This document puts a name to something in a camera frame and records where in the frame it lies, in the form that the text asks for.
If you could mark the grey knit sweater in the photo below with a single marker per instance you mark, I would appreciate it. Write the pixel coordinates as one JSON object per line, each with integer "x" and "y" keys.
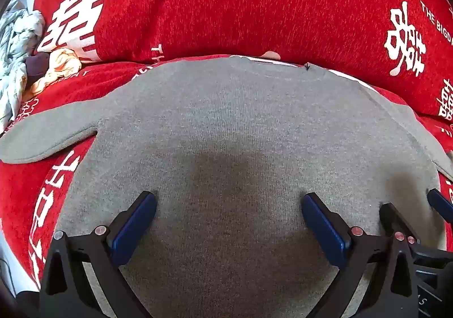
{"x": 226, "y": 127}

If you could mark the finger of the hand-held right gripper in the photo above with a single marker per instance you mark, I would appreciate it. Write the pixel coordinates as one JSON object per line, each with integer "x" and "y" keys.
{"x": 389, "y": 217}
{"x": 440, "y": 204}

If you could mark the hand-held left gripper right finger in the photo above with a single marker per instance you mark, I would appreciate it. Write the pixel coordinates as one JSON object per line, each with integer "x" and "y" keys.
{"x": 324, "y": 229}

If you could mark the dark purple garment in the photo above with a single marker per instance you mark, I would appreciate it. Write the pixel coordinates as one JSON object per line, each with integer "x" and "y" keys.
{"x": 37, "y": 65}

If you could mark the red printed sofa cover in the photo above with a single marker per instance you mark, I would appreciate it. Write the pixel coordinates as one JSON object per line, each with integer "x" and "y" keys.
{"x": 247, "y": 3}

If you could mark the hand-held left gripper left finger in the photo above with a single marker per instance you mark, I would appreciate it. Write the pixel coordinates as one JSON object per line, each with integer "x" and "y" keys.
{"x": 136, "y": 224}

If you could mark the light blue crumpled garment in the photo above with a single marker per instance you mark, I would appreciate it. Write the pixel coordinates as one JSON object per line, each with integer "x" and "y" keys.
{"x": 14, "y": 56}

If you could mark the cream orange crumpled garment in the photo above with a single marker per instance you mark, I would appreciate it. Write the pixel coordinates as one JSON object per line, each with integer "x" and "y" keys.
{"x": 63, "y": 61}

